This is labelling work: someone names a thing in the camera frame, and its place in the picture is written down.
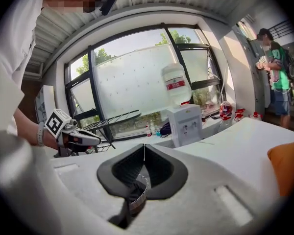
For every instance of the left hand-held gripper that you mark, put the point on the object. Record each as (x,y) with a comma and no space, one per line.
(57,122)

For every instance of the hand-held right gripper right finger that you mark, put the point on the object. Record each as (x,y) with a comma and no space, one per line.
(198,180)

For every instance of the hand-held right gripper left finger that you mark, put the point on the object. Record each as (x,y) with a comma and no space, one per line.
(88,180)

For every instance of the dark grey metal drying rack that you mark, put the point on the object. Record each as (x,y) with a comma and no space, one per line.
(134,113)

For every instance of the person's left forearm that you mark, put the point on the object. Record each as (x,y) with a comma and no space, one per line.
(27,126)

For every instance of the white watch band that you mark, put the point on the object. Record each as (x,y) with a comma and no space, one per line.
(40,133)

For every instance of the white water dispenser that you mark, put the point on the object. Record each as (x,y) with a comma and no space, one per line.
(183,126)

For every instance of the white table with black legs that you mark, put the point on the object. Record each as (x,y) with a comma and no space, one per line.
(235,136)

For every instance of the small red label bottle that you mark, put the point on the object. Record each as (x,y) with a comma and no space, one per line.
(148,131)

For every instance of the dark purple bag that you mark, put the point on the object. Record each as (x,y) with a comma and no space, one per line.
(165,130)

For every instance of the teal object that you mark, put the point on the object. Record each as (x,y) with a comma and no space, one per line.
(158,133)

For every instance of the small clear bottle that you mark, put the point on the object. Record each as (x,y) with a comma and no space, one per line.
(152,129)

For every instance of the orange cushion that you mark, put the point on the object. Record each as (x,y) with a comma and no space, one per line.
(289,165)

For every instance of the large clear water bottle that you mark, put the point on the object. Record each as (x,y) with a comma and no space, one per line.
(176,84)

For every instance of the person's white shirt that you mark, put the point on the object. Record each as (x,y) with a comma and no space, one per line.
(7,45)

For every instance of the black window frame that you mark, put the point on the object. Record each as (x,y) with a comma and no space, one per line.
(93,87)

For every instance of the black head-mounted camera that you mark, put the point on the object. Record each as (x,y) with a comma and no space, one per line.
(109,2)

